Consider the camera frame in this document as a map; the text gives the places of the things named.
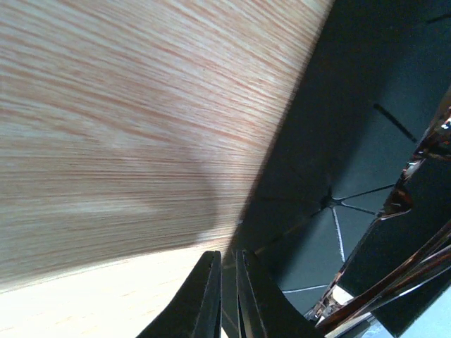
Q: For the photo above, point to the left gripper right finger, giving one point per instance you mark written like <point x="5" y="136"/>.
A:
<point x="262" y="309"/>

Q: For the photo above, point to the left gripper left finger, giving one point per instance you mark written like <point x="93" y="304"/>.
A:
<point x="196" y="309"/>

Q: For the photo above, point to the brown translucent sunglasses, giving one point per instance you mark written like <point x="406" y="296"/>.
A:
<point x="402" y="263"/>

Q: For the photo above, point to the black folding glasses case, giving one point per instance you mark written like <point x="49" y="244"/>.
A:
<point x="370" y="90"/>

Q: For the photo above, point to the blue cleaning cloth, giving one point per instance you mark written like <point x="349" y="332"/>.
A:
<point x="376" y="330"/>

